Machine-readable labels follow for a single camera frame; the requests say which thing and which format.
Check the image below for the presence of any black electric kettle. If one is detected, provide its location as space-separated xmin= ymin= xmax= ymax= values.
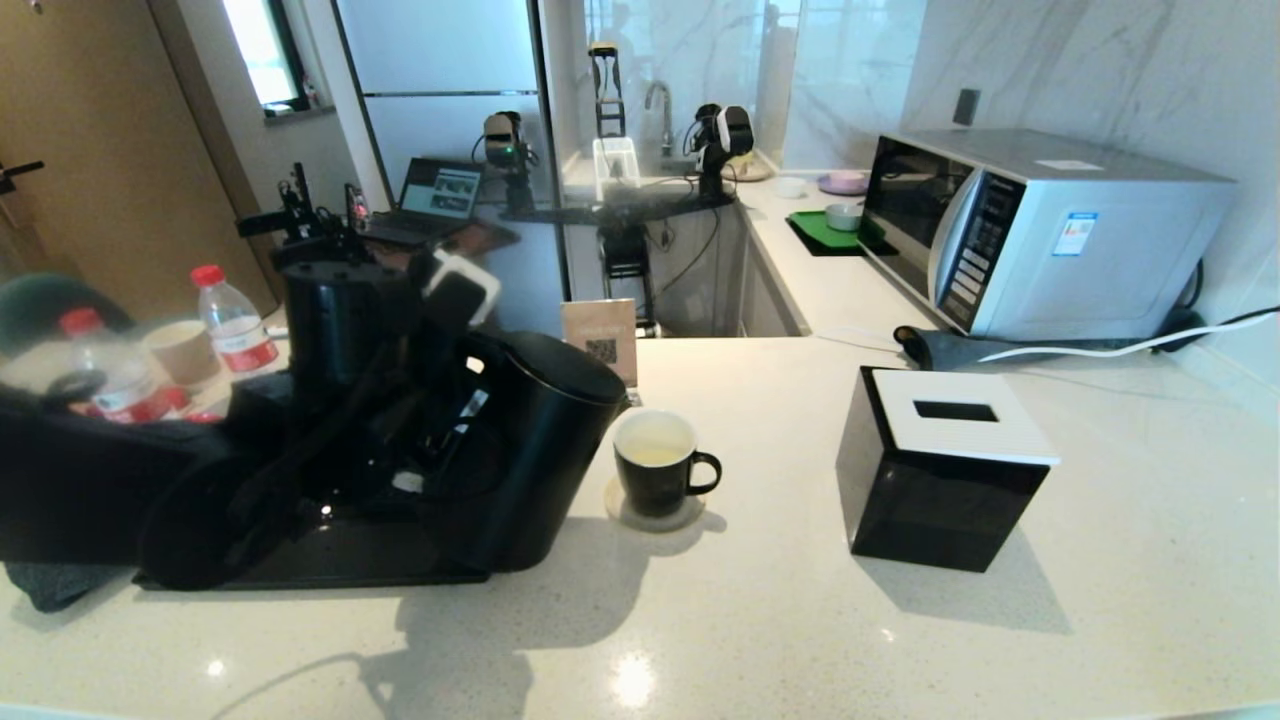
xmin=420 ymin=330 xmax=629 ymax=573

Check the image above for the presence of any black rectangular serving tray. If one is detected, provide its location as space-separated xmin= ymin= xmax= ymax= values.
xmin=133 ymin=500 xmax=491 ymax=591

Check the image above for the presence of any QR code sign stand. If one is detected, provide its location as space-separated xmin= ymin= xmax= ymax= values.
xmin=562 ymin=298 xmax=639 ymax=393

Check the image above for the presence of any black mug white inside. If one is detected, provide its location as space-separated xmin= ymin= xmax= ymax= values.
xmin=613 ymin=409 xmax=723 ymax=519

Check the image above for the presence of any open black laptop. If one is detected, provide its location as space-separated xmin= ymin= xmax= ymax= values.
xmin=362 ymin=158 xmax=488 ymax=251

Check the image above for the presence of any round white coaster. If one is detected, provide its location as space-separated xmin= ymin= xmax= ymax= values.
xmin=605 ymin=476 xmax=707 ymax=534

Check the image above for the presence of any clear plastic bottle red cap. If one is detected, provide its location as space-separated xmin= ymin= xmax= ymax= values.
xmin=5 ymin=308 xmax=193 ymax=426
xmin=190 ymin=264 xmax=281 ymax=373

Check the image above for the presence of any black metal rack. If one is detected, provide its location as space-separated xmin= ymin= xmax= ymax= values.
xmin=600 ymin=223 xmax=656 ymax=336

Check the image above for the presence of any grey device green light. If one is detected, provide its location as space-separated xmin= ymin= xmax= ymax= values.
xmin=473 ymin=113 xmax=541 ymax=214

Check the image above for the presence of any paper cup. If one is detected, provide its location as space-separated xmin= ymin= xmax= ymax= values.
xmin=142 ymin=320 xmax=223 ymax=391

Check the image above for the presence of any black upright stand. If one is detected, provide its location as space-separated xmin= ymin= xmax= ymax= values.
xmin=588 ymin=43 xmax=629 ymax=141

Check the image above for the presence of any frosted glass sliding door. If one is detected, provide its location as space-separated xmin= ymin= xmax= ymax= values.
xmin=335 ymin=0 xmax=566 ymax=336

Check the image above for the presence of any metal sink faucet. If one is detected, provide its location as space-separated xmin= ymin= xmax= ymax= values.
xmin=644 ymin=83 xmax=677 ymax=159

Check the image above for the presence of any black and white device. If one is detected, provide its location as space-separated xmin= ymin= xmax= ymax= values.
xmin=683 ymin=105 xmax=756 ymax=204

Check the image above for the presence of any black framed window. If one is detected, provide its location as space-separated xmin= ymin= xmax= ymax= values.
xmin=222 ymin=0 xmax=311 ymax=117

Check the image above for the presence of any green tray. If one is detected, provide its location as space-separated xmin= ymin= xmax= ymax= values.
xmin=785 ymin=210 xmax=896 ymax=259

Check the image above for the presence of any dark grey fuzzy cloth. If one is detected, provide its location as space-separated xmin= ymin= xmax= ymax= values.
xmin=5 ymin=562 xmax=141 ymax=613

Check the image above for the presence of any green chair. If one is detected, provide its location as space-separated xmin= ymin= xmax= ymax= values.
xmin=0 ymin=275 xmax=133 ymax=353

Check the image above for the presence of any brown wooden door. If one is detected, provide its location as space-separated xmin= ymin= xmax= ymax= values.
xmin=0 ymin=0 xmax=276 ymax=321

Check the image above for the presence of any black tissue box white lid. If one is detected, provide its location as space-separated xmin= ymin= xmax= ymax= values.
xmin=834 ymin=366 xmax=1061 ymax=574

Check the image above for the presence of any dark slate cloth bundle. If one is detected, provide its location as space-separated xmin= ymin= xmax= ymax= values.
xmin=892 ymin=325 xmax=1206 ymax=373

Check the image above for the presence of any silver microwave oven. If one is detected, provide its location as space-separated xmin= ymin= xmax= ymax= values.
xmin=858 ymin=128 xmax=1234 ymax=344

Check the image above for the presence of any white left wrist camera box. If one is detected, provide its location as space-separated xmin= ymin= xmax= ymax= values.
xmin=425 ymin=250 xmax=501 ymax=329

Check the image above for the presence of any white power cable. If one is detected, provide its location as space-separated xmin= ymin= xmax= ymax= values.
xmin=975 ymin=310 xmax=1280 ymax=366

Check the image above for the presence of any black power cable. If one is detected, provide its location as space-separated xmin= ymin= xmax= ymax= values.
xmin=1150 ymin=258 xmax=1280 ymax=349

